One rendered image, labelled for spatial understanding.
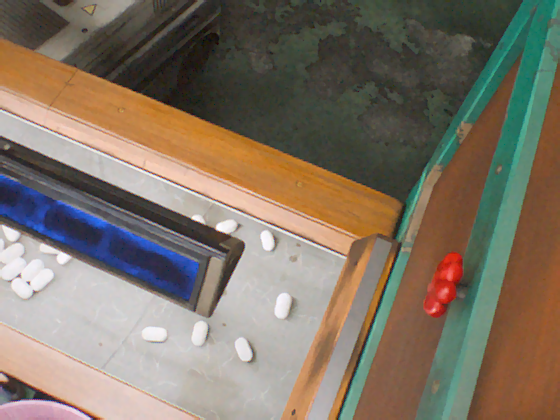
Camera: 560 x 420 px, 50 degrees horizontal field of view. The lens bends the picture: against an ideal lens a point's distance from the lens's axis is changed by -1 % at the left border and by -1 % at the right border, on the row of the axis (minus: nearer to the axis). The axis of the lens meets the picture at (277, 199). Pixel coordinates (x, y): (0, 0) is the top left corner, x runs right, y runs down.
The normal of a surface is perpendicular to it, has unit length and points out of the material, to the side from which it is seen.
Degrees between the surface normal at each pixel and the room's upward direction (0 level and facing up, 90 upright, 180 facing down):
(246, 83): 0
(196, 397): 0
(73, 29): 0
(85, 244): 58
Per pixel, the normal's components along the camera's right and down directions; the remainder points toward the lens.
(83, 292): 0.09, -0.46
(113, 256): -0.29, 0.44
